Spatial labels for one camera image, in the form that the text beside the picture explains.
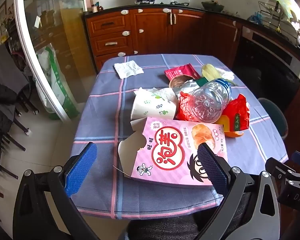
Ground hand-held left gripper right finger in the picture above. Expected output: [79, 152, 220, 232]
[195, 142, 282, 240]

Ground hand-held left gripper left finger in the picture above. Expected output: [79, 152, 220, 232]
[13, 142, 100, 240]

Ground orange peel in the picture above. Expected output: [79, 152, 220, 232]
[224, 130, 244, 138]

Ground pink cartoon snack box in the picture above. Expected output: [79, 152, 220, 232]
[118, 117, 229, 189]

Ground teal trash bin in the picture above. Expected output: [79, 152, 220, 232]
[257, 97, 289, 140]

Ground red and yellow snack bag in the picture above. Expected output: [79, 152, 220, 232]
[216, 94, 250, 132]

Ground clear plastic bottle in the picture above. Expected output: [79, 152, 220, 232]
[189, 79, 232, 123]

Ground red wrapper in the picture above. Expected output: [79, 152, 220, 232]
[175, 91, 203, 122]

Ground leaf print paper cup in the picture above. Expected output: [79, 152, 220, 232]
[130, 87, 178, 120]

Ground brown round lid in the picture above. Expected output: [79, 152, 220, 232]
[169, 75, 194, 88]

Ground yellow green fruit peel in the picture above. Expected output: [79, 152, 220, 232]
[202, 64, 223, 82]

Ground dark red foil packet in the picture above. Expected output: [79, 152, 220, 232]
[164, 63, 201, 81]

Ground white paper napkin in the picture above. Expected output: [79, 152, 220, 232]
[114, 60, 145, 79]

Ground blue plaid tablecloth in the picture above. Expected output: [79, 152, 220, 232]
[70, 54, 289, 220]

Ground green and white sack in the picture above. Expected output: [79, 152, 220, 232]
[35, 46, 79, 119]

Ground black built-in oven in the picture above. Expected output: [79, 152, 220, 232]
[234, 26, 300, 110]

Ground white framed glass door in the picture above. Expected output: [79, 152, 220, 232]
[14, 0, 90, 122]

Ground brown wooden kitchen cabinet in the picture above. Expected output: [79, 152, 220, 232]
[84, 7, 243, 72]

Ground dark wok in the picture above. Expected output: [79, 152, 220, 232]
[201, 1, 225, 12]

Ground condiment bottles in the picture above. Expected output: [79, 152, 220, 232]
[91, 0, 103, 13]

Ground black gas stove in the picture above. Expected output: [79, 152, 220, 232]
[135, 0, 190, 7]

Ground wire dish rack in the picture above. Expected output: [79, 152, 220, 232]
[257, 1, 300, 45]

